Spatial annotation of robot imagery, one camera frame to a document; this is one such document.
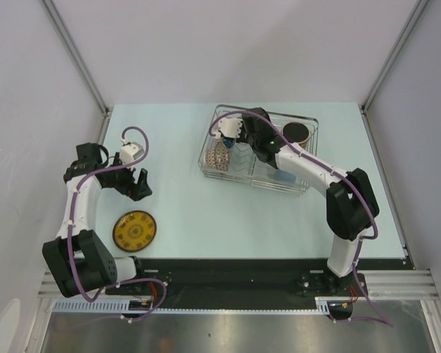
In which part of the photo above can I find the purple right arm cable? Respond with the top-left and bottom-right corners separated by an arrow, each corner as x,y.
207,110 -> 394,328

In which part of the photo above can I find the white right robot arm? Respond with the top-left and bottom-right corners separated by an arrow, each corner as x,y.
219,108 -> 379,295

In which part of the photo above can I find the yellow round plate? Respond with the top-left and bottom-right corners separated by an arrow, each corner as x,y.
112,210 -> 157,253

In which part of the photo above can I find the light blue cup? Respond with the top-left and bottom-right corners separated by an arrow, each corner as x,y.
274,169 -> 296,184

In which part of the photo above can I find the blue triangle pattern bowl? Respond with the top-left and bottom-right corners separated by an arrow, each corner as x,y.
220,137 -> 235,150

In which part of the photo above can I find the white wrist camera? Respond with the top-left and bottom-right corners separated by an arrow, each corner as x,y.
119,138 -> 145,165
214,118 -> 243,140

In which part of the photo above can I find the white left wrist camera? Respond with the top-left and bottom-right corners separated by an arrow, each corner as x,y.
119,138 -> 145,165

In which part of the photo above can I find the metal wire dish rack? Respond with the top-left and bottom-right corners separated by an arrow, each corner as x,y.
198,111 -> 319,195

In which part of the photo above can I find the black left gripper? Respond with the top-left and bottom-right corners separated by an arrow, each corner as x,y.
103,152 -> 151,201

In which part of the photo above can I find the red black skull mug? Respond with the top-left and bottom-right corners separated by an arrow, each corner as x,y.
282,122 -> 312,149

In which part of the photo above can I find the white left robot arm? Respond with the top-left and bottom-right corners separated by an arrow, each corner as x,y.
42,142 -> 152,298

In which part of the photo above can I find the white slotted cable duct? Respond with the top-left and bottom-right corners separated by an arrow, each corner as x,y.
53,296 -> 354,314

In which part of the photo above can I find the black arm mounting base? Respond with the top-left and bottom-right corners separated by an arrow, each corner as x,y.
106,257 -> 415,310

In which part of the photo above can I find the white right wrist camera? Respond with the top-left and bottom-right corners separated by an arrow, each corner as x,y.
214,118 -> 243,140

